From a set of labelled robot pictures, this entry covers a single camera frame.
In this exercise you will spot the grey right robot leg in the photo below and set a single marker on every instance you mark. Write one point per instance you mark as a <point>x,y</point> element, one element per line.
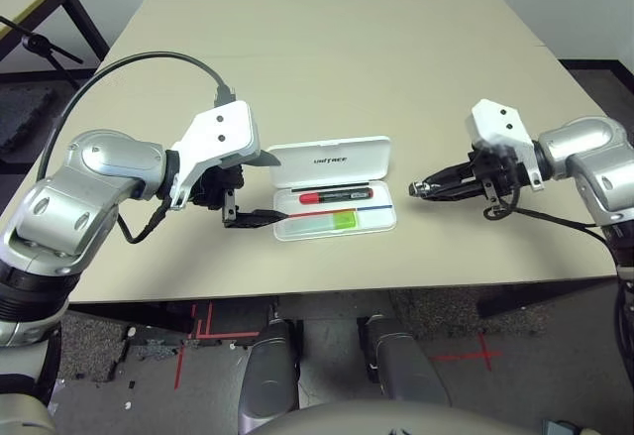
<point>406,368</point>

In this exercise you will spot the grey robot torso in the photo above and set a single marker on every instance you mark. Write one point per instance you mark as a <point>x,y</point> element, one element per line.
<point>347,422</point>

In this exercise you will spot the thin black pencil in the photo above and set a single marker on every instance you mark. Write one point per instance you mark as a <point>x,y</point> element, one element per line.
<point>337,186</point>

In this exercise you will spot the grey robot leg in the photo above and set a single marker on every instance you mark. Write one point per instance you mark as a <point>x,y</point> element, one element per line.
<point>406,368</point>
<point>270,380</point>

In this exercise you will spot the black table underframe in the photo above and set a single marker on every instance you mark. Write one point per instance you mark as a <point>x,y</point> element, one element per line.
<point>525,301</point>

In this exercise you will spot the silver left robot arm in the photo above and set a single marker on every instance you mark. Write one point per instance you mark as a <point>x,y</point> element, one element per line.
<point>114,157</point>

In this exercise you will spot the red and black marker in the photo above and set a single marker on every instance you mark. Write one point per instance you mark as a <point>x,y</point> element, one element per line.
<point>342,195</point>

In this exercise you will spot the dark foam floor mat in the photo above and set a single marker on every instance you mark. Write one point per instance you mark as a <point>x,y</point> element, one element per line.
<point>22,113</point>

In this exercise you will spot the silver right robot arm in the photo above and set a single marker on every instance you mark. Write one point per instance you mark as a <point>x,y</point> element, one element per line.
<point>584,142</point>

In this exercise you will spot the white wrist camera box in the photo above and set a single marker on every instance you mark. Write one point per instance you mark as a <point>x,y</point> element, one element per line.
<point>223,128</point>
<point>495,123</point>

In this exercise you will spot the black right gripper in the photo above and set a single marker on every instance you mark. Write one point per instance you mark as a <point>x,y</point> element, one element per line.
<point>500,172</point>

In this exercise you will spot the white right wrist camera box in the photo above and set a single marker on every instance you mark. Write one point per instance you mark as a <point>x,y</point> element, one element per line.
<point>495,123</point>

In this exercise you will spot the small silver black clip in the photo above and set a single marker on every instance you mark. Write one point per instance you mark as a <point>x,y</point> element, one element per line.
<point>420,188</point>

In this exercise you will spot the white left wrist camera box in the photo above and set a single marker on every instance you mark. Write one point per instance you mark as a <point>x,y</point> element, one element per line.
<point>223,128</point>

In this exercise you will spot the grey left robot leg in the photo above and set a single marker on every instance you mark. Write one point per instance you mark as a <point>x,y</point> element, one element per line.
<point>270,380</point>

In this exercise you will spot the white plastic pencil case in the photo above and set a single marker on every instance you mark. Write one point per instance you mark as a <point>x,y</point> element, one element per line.
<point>366,157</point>

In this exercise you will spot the red floor tape cross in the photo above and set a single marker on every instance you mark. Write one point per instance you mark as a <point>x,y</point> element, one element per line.
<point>483,354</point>

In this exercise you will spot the black tripod stand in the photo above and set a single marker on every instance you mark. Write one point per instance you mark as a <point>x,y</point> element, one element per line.
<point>32,42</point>

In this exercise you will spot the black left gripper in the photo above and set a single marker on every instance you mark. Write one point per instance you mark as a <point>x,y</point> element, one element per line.
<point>218,187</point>

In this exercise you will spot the clear case with green end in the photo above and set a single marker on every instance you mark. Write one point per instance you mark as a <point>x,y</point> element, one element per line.
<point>344,221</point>

